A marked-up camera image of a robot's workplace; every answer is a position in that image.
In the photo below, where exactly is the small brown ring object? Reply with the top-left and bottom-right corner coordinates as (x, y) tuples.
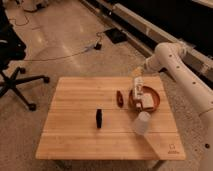
(116, 91), (124, 108)

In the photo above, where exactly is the white block on plate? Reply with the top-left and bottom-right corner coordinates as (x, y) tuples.
(142, 93), (154, 109)

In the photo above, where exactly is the wooden table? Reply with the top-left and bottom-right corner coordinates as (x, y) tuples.
(36, 77), (186, 160)

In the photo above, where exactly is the black eraser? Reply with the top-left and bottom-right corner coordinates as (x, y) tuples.
(96, 109), (102, 129)

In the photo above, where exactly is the black office chair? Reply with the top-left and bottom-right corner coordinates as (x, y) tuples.
(0, 6), (50, 111)

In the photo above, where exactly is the black floor mat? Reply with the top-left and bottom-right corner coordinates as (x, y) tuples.
(105, 28), (127, 44)

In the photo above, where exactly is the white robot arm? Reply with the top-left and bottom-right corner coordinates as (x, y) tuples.
(132, 42), (213, 171)

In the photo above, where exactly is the black power adapter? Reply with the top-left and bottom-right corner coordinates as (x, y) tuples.
(94, 43), (102, 50)

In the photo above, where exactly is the black floor cable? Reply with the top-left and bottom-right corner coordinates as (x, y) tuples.
(19, 31), (104, 63)

